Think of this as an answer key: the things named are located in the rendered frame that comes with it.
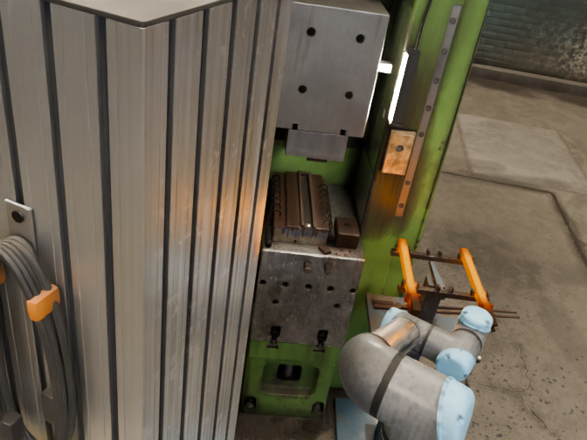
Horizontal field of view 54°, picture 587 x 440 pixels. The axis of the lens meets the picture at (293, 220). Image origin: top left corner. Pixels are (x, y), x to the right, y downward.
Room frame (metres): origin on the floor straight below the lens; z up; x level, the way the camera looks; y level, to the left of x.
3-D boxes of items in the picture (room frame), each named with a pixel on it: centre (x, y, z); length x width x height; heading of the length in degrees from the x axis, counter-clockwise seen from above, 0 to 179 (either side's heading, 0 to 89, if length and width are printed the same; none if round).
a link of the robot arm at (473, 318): (1.07, -0.46, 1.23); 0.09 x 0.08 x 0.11; 154
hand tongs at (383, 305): (1.81, -0.65, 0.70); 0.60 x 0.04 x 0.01; 98
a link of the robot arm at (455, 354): (0.99, -0.40, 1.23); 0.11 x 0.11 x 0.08; 64
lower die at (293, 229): (1.99, -0.01, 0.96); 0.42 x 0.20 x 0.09; 6
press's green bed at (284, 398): (2.01, -0.06, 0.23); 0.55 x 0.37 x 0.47; 6
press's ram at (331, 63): (2.00, -0.05, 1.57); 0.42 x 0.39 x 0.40; 6
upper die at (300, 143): (1.99, -0.01, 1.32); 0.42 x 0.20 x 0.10; 6
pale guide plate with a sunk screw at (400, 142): (1.95, -0.33, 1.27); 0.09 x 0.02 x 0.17; 96
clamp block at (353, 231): (1.87, -0.21, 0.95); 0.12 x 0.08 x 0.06; 6
